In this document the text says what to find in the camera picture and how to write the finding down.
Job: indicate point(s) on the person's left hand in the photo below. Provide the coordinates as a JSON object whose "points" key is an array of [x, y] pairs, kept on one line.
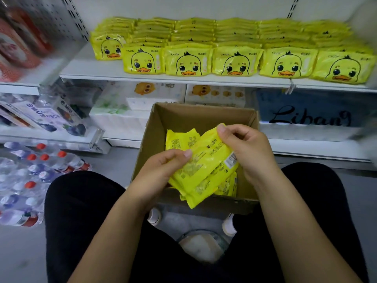
{"points": [[156, 176]]}

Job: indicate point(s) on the person's right hand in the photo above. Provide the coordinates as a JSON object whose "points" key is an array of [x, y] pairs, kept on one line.
{"points": [[253, 153]]}

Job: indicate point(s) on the brown cardboard box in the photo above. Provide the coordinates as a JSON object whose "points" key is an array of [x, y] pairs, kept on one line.
{"points": [[176, 115]]}

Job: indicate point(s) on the white metal shelf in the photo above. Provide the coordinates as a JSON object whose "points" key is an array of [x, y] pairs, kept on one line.
{"points": [[82, 67]]}

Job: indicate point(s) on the person's left forearm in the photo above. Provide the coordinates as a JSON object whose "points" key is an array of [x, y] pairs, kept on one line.
{"points": [[112, 244]]}

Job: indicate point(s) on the person's right forearm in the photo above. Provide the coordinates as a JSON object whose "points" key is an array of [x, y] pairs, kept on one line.
{"points": [[300, 232]]}

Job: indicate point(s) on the person's left cream clog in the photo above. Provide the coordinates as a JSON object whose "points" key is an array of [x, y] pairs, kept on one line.
{"points": [[154, 217]]}

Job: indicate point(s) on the person's cream clog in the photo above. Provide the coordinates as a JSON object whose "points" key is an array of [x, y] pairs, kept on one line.
{"points": [[154, 217], [230, 225]]}

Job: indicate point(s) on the person's right cream clog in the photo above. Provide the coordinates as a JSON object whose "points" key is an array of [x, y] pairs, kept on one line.
{"points": [[230, 225]]}

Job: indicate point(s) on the person's black trousers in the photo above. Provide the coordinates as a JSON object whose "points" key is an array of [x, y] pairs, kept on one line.
{"points": [[76, 232]]}

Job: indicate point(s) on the white pegboard shelf unit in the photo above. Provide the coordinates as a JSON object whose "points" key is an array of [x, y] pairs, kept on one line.
{"points": [[59, 14]]}

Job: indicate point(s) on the green white tissue pack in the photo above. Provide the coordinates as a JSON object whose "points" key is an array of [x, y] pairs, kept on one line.
{"points": [[109, 106]]}

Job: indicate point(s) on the blue white roll pack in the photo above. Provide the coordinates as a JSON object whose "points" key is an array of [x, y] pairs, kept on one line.
{"points": [[370, 141]]}

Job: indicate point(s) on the MIQI boxes with fruit print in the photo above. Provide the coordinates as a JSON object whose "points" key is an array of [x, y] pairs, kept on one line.
{"points": [[53, 115]]}

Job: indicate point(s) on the pack of red-capped bottles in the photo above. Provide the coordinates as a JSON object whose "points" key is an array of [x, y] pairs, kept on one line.
{"points": [[29, 179]]}

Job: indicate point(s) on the metal frame stool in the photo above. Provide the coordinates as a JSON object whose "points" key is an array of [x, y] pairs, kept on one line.
{"points": [[203, 247]]}

